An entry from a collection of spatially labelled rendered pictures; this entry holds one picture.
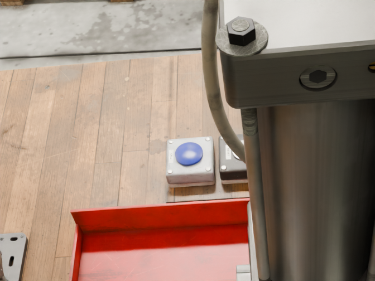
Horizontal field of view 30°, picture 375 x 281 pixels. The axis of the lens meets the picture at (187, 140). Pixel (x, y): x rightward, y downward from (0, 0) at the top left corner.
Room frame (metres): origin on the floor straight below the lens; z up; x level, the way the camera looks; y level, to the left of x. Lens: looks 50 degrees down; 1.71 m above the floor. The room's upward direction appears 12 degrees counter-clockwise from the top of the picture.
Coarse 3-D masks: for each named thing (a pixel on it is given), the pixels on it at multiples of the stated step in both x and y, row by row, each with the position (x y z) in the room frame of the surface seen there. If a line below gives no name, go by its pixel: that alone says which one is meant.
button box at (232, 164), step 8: (240, 136) 0.64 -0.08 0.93; (224, 144) 0.63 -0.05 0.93; (224, 152) 0.61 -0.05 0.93; (232, 152) 0.61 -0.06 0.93; (224, 160) 0.60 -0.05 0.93; (232, 160) 0.60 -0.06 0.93; (240, 160) 0.59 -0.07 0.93; (224, 168) 0.59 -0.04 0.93; (232, 168) 0.58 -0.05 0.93; (240, 168) 0.58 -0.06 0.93; (224, 176) 0.58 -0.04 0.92; (232, 176) 0.58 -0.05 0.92; (240, 176) 0.58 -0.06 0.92
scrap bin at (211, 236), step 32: (96, 224) 0.54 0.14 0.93; (128, 224) 0.53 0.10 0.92; (160, 224) 0.53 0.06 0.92; (192, 224) 0.52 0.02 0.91; (224, 224) 0.51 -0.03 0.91; (96, 256) 0.50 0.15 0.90; (128, 256) 0.49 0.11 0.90; (160, 256) 0.48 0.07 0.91; (192, 256) 0.47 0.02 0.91; (224, 256) 0.46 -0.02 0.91
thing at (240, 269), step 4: (248, 240) 0.34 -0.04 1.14; (248, 244) 0.34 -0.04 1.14; (248, 248) 0.33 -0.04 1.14; (248, 264) 0.29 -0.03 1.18; (236, 268) 0.29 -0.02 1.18; (240, 268) 0.29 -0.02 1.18; (244, 268) 0.29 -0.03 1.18; (248, 268) 0.29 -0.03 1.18; (236, 272) 0.29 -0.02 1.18; (240, 272) 0.29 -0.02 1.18; (244, 272) 0.29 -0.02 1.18; (248, 272) 0.29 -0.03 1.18; (240, 276) 0.28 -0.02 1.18; (244, 276) 0.28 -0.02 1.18; (248, 276) 0.28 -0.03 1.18; (240, 280) 0.28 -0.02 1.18; (244, 280) 0.28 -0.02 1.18; (248, 280) 0.28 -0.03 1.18
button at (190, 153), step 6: (186, 144) 0.64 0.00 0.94; (192, 144) 0.63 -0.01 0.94; (198, 144) 0.63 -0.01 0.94; (180, 150) 0.63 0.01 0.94; (186, 150) 0.63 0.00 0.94; (192, 150) 0.62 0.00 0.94; (198, 150) 0.62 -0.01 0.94; (180, 156) 0.62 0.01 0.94; (186, 156) 0.62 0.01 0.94; (192, 156) 0.61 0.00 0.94; (198, 156) 0.61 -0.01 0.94; (180, 162) 0.61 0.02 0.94; (186, 162) 0.61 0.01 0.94; (192, 162) 0.60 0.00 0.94
